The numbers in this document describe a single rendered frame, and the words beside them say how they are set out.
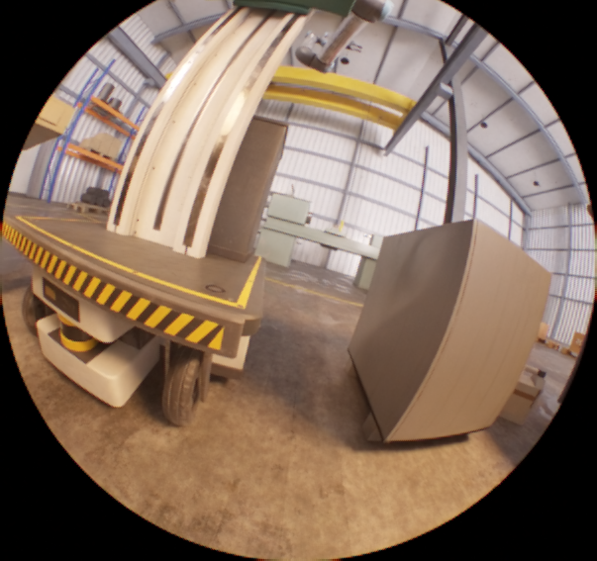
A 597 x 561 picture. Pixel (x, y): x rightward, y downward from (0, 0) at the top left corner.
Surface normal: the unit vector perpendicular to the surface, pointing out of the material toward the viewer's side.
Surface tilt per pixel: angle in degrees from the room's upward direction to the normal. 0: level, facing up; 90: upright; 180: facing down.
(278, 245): 90
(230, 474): 0
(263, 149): 90
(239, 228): 90
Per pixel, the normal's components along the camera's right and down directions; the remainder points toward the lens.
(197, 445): 0.27, -0.96
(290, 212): -0.04, 0.05
